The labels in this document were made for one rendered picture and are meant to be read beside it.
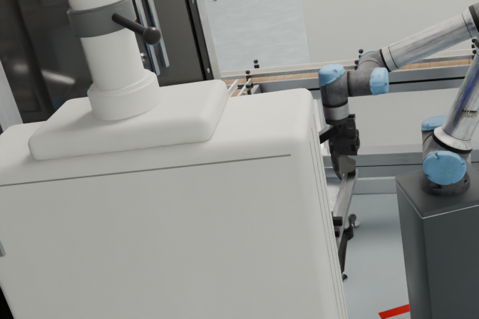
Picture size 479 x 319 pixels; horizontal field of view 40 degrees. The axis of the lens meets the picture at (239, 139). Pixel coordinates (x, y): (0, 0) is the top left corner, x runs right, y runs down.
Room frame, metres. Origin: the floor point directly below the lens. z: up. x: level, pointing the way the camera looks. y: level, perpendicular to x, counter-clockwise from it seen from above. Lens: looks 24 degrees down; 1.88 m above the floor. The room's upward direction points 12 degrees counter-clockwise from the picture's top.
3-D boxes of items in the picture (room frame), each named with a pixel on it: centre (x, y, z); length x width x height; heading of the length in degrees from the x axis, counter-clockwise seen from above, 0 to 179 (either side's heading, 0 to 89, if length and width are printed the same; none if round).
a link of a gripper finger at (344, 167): (1.74, -0.29, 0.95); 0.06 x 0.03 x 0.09; 68
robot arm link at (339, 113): (1.75, -0.30, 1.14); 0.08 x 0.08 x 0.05
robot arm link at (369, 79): (1.74, -0.40, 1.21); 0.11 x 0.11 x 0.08; 71
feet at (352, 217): (2.66, -0.40, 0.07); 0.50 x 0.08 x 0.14; 158
